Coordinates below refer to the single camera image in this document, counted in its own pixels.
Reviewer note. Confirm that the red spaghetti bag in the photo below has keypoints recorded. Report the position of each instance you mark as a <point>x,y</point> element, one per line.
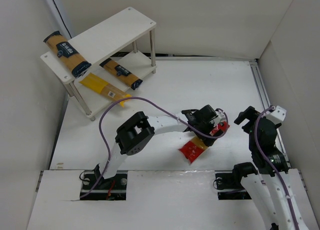
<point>196,146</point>

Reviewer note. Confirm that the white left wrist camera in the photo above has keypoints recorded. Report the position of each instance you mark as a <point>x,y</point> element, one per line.
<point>221,116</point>

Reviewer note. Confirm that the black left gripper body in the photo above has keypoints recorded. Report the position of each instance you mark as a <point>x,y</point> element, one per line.
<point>208,136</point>

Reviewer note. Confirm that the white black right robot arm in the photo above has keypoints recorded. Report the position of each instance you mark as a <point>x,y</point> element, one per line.
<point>267,179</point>

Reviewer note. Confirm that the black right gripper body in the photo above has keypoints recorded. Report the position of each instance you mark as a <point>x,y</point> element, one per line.
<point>249,114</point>

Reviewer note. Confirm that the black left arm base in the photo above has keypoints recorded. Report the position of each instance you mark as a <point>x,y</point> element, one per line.
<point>113,189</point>

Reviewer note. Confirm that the blue spaghetti bag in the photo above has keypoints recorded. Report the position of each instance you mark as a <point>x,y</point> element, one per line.
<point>121,73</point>
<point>67,54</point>

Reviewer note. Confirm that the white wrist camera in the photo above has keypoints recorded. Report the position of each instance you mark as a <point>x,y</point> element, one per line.
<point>221,116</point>
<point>277,115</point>

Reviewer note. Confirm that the white two-tier shelf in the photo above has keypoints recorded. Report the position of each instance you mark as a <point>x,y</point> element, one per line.
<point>127,27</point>

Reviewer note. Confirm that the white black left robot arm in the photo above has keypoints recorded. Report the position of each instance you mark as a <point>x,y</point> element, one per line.
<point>132,136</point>

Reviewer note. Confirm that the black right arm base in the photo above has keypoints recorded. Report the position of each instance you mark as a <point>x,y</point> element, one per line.
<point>228,188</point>

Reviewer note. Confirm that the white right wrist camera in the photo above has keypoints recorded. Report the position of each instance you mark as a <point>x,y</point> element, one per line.
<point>277,115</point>

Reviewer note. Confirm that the yellow spaghetti bag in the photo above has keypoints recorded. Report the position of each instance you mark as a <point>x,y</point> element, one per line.
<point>104,88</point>

